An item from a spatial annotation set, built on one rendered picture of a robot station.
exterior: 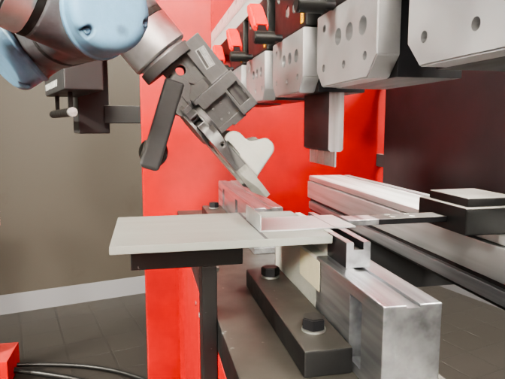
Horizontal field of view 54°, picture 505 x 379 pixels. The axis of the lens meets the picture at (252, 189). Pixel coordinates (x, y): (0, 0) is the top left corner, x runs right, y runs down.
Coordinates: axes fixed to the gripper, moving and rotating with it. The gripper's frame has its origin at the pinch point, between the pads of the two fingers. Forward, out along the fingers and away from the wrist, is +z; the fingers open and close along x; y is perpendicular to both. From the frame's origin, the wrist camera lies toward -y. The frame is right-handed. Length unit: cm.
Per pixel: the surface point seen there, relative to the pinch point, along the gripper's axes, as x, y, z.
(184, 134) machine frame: 86, 2, -6
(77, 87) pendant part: 97, -13, -37
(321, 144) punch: -1.5, 10.7, 1.3
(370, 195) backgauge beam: 34.2, 21.2, 26.7
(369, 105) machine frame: 86, 53, 26
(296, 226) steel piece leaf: -3.0, 1.0, 6.9
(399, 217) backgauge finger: -1.4, 13.1, 16.7
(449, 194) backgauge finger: -0.5, 21.3, 19.9
